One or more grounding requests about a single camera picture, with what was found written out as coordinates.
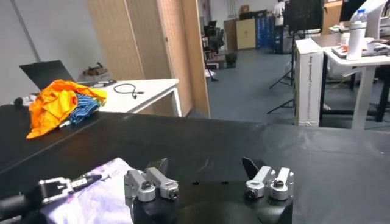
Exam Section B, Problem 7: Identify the blue striped garment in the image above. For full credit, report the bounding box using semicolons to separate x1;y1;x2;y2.
69;93;101;125

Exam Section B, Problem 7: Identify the white standing desk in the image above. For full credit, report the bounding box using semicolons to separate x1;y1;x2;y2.
322;45;390;130

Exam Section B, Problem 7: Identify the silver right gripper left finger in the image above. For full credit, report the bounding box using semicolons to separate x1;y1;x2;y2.
124;158;179;202

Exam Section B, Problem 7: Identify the orange garment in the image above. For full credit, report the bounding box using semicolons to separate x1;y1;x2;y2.
26;79;108;140

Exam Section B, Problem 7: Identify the wooden folding screen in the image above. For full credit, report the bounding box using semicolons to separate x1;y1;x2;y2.
87;0;211;119

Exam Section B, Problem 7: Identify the black looped cable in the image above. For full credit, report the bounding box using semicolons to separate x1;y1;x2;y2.
113;83;144;100

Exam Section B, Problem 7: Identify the white thermos bottle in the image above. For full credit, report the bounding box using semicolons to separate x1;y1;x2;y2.
346;21;367;61

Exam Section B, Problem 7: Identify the white curved shell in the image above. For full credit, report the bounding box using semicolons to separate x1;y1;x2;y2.
350;0;389;39

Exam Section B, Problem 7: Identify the dark tray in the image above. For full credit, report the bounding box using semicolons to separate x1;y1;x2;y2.
331;42;390;58

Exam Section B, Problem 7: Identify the blue cabinet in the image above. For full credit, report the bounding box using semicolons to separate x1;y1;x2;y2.
255;16;275;49

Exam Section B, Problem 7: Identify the wooden cabinet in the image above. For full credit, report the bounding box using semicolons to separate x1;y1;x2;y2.
236;18;257;50

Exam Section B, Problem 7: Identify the brown bag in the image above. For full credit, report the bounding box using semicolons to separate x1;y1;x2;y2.
82;62;109;77

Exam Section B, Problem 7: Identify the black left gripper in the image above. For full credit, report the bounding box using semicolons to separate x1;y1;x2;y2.
0;174;103;224

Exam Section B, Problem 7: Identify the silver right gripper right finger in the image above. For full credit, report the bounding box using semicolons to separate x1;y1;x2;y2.
242;157;295;201

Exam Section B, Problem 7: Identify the black trash bin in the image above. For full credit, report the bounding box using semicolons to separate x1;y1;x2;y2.
225;52;238;68

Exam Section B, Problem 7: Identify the lavender t-shirt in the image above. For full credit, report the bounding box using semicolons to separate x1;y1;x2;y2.
41;157;135;224

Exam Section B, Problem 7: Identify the black power strip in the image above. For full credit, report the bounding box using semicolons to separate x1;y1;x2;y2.
93;79;118;88

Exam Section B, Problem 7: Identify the clear water bottle blue cap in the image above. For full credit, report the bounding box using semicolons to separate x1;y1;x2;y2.
355;9;368;24

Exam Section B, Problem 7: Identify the black laptop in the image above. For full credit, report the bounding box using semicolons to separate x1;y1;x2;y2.
19;60;76;91

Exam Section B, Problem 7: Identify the distant standing person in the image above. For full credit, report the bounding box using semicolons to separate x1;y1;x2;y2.
272;0;286;18

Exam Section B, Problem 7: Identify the white table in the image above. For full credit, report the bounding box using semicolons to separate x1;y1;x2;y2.
27;78;183;118

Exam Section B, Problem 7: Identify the tall white cardboard box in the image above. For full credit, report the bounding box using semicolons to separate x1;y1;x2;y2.
294;38;324;127

